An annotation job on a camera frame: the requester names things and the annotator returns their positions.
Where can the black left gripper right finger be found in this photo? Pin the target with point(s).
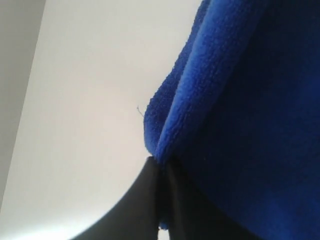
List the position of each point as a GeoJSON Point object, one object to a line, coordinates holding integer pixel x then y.
{"type": "Point", "coordinates": [193, 216]}

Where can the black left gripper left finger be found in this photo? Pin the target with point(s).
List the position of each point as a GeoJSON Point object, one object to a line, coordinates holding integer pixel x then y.
{"type": "Point", "coordinates": [135, 216]}

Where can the blue microfiber towel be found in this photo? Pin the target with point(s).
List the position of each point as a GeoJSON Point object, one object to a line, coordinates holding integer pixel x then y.
{"type": "Point", "coordinates": [241, 111]}

